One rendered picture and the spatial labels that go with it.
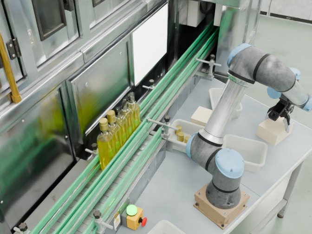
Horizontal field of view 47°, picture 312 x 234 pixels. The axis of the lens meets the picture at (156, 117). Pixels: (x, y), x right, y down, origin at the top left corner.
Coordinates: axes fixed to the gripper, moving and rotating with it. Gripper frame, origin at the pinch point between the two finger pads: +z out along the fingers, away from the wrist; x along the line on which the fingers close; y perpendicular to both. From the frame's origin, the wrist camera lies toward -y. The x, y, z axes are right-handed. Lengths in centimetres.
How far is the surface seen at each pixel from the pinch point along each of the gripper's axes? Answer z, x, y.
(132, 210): -5, 7, -95
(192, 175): 5, 9, -56
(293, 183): 43.1, -15.5, 11.9
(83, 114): -32, 43, -91
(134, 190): -5, 14, -87
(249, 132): 5.3, 9.6, -9.1
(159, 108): -12, 43, -47
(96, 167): -11, 32, -95
